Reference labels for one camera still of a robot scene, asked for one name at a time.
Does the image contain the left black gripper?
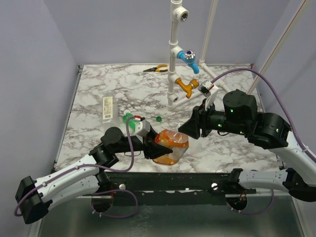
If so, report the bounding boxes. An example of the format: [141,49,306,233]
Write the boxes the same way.
[114,125,173,159]

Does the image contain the orange label tea bottle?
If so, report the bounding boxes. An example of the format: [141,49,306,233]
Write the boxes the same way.
[153,129,189,165]

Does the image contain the green plastic bottle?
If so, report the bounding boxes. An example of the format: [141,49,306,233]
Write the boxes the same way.
[122,113,139,131]

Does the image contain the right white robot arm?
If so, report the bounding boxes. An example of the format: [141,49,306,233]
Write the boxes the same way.
[178,105,316,202]

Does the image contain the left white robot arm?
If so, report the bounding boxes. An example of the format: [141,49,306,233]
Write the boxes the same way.
[14,127,172,224]

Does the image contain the clear square water bottle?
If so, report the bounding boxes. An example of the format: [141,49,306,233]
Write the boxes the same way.
[101,91,118,125]

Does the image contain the brass yellow faucet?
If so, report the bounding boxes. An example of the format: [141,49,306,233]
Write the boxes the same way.
[175,78,199,99]

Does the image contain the blue plastic faucet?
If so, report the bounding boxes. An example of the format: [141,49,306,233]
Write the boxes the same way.
[177,49,199,75]

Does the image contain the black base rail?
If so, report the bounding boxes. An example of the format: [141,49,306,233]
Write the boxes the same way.
[49,170,270,207]

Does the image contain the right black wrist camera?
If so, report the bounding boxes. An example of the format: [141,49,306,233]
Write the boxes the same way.
[197,80,259,124]

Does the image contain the yellow handled pliers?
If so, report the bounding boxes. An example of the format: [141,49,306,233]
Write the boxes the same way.
[143,64,168,73]

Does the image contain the white PVC pipe frame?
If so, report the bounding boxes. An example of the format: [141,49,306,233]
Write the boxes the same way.
[165,0,309,112]

